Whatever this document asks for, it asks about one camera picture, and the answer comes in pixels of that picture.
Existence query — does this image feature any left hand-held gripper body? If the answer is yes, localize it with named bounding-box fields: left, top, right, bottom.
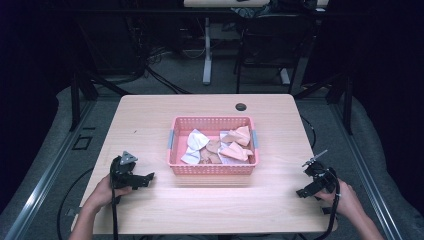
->
left=109, top=150, right=150, bottom=191

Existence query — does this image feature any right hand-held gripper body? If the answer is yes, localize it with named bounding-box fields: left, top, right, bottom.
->
left=301, top=149, right=338, bottom=195

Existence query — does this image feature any person's right hand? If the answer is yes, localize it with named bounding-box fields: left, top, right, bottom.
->
left=314, top=179, right=362, bottom=222

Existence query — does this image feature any person's left hand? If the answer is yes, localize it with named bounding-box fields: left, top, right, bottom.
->
left=83, top=174, right=133, bottom=215

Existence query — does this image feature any white cloth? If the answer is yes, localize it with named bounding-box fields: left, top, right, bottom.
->
left=180, top=128, right=211, bottom=166

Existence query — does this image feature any pink plastic basket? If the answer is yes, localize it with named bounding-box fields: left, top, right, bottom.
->
left=166, top=115, right=260, bottom=176

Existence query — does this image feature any tan cloth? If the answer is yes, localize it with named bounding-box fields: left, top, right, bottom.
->
left=198, top=138, right=224, bottom=165

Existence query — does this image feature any black metal stand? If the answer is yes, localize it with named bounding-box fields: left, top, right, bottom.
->
left=69, top=70, right=132, bottom=132
left=294, top=71, right=354, bottom=136

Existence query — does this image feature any pink cloth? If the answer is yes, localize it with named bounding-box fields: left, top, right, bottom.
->
left=219, top=141, right=255, bottom=162
left=220, top=125, right=252, bottom=147

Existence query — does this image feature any white desk foot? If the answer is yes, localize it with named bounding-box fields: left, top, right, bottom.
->
left=279, top=67, right=292, bottom=86

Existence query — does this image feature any white desk leg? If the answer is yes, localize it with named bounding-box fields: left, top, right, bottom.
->
left=202, top=16, right=214, bottom=86

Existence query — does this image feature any black chair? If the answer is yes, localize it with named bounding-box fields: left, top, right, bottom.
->
left=234, top=12, right=317, bottom=95

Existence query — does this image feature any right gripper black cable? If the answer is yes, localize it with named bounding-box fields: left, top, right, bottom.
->
left=313, top=167, right=342, bottom=240

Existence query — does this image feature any aluminium floor rail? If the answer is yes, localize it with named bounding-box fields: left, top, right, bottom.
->
left=328, top=102, right=405, bottom=240
left=2, top=99, right=98, bottom=240

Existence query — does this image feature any thin black cable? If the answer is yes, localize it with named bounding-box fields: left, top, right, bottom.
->
left=299, top=114, right=317, bottom=152

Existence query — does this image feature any black floor cable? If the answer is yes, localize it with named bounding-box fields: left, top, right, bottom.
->
left=143, top=64, right=193, bottom=95
left=56, top=167, right=95, bottom=240

